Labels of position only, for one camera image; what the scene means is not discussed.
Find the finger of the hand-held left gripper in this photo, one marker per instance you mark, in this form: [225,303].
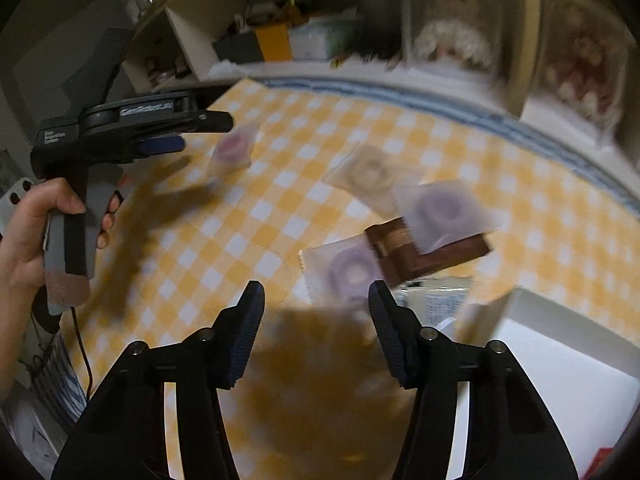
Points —
[160,146]
[215,121]

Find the silver white snack packet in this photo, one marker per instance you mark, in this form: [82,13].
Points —
[435,305]

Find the beige pastry packet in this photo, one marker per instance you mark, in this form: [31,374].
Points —
[372,170]

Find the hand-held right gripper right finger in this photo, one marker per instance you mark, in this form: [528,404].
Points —
[395,350]

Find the tissue box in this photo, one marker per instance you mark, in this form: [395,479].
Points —
[320,37]

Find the purple pastry packet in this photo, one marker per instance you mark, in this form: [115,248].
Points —
[232,147]
[345,270]
[440,215]

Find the pink dress bunny doll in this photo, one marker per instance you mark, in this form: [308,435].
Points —
[585,75]

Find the person's left hand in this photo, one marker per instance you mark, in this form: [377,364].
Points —
[27,240]

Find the clear doll display case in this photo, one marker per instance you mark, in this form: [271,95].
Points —
[502,20]
[550,10]

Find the person's left forearm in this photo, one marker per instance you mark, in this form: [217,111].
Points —
[6,340]

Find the yellow box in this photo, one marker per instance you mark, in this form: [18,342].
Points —
[274,42]

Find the wooden shelf unit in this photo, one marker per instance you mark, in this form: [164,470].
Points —
[185,35]

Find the white cardboard tray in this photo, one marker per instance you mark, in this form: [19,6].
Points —
[550,385]

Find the yellow checked tablecloth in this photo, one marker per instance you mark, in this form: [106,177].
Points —
[300,160]

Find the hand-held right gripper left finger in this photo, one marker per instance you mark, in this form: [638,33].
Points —
[242,350]

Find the dark green box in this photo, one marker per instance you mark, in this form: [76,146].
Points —
[237,50]

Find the cream dress bunny doll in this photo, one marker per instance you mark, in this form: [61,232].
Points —
[450,35]

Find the red snack packet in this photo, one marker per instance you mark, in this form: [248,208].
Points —
[605,462]

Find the brown chocolate packet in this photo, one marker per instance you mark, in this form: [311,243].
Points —
[450,255]

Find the white crumpled paper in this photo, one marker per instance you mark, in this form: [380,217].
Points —
[222,67]

